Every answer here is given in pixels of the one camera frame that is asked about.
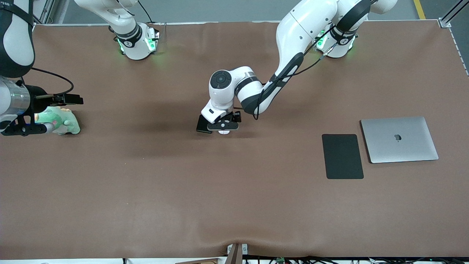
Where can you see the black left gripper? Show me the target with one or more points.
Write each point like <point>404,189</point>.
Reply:
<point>235,117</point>

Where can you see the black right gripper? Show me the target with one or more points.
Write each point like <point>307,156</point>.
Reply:
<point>39,99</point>

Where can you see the white computer mouse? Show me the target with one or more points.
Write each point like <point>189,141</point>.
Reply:
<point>224,132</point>

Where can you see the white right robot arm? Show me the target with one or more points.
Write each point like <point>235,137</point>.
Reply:
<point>16,44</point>

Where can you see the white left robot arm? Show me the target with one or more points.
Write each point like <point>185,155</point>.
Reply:
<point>293,36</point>

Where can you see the black mouse pad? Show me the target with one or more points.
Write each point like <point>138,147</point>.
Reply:
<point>342,156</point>

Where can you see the green dinosaur plush toy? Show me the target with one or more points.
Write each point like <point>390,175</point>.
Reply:
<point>66,124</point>

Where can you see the brown table cover mat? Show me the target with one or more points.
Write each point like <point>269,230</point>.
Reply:
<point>234,190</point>

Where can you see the silver closed laptop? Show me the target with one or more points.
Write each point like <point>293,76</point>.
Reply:
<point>399,146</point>

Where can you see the aluminium frame profile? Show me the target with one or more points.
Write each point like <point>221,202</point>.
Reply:
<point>47,9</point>
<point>444,23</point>

